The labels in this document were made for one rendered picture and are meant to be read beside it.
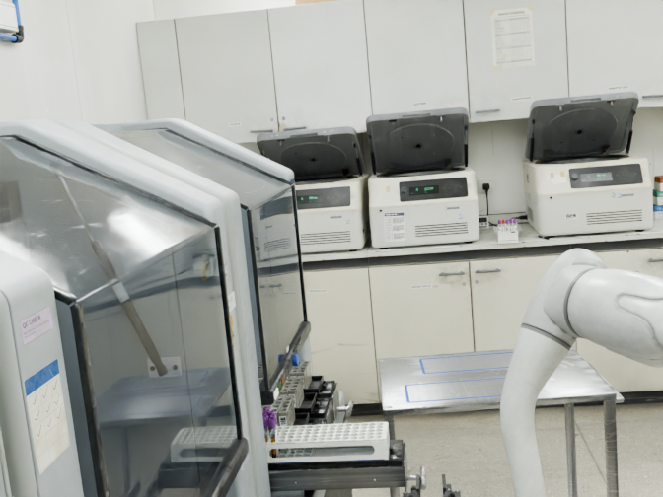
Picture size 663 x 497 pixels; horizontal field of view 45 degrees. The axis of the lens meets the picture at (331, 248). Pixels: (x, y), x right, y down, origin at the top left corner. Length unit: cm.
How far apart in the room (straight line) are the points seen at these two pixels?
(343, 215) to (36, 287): 329
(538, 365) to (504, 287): 261
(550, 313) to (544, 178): 264
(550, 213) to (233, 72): 183
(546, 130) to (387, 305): 125
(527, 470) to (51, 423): 94
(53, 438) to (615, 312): 91
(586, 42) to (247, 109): 181
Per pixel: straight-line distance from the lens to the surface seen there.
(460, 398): 214
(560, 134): 444
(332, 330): 418
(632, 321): 138
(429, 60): 430
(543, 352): 152
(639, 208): 417
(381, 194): 407
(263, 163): 230
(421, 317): 412
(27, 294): 82
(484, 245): 405
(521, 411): 153
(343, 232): 407
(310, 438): 184
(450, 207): 404
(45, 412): 85
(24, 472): 83
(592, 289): 144
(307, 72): 434
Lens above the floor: 156
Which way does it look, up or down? 9 degrees down
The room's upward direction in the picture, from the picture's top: 5 degrees counter-clockwise
